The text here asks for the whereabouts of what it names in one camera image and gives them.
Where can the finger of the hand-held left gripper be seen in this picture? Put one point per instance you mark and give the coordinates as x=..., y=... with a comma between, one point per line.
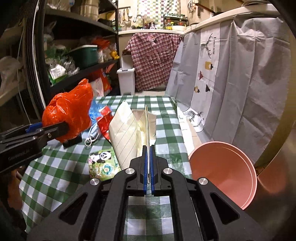
x=56, y=131
x=33, y=128

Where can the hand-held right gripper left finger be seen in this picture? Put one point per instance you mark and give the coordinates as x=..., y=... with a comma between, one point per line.
x=145, y=166

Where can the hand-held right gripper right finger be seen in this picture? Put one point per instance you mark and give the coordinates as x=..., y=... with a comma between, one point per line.
x=152, y=166

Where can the orange plastic bag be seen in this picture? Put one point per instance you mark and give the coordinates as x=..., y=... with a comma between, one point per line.
x=69, y=109

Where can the cream striped paper bag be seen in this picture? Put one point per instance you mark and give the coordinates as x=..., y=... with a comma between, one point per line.
x=124, y=134

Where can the green checked tablecloth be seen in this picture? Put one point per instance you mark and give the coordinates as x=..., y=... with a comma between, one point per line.
x=57, y=166

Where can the white face mask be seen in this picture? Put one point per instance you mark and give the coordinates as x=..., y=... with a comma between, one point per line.
x=93, y=134

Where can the blue plastic bag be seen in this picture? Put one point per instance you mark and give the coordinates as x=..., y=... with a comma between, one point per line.
x=94, y=111

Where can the green panda-print packet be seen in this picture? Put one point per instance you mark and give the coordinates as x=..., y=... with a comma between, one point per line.
x=101, y=162

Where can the red paper carton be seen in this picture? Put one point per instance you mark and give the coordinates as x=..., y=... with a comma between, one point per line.
x=104, y=125

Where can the pile of green-white packets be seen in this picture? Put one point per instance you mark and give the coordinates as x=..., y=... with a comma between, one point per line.
x=57, y=69

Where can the translucent white plastic bag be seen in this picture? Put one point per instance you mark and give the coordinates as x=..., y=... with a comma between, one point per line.
x=9, y=67

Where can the black white-striped panel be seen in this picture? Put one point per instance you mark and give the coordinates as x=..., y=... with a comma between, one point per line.
x=32, y=58

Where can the orange-red snack bag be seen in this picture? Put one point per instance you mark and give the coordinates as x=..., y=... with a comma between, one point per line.
x=104, y=78

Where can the green cooler box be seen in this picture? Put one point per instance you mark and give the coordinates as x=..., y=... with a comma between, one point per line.
x=84, y=56

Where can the white pedal bin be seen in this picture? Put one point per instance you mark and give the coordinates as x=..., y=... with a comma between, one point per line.
x=126, y=81

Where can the small yellow item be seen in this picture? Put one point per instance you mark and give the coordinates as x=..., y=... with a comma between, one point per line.
x=115, y=55

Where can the red-orange bag on shelf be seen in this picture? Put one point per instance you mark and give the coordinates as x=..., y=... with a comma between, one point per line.
x=101, y=42

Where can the red plaid shirt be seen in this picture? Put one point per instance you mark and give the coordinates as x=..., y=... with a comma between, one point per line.
x=152, y=60

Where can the black shelf rack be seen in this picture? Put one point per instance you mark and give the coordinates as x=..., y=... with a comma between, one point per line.
x=76, y=22

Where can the shiny metal pot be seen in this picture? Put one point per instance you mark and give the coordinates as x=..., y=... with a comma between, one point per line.
x=275, y=185

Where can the grey printed cloth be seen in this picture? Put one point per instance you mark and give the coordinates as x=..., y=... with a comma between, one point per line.
x=242, y=81

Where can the metal bucket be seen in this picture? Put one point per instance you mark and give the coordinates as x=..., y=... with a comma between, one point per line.
x=89, y=7

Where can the white kitchen counter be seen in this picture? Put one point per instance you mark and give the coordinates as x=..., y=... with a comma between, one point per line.
x=148, y=30

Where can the white bowl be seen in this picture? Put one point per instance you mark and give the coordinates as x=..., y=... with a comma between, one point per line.
x=179, y=28

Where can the spice rack with jars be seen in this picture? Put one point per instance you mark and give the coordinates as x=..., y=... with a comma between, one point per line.
x=174, y=22

